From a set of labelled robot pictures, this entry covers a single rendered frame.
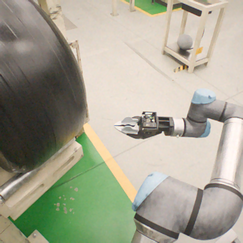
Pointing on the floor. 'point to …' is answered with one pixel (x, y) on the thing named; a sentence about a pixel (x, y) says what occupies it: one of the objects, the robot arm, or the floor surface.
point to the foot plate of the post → (37, 238)
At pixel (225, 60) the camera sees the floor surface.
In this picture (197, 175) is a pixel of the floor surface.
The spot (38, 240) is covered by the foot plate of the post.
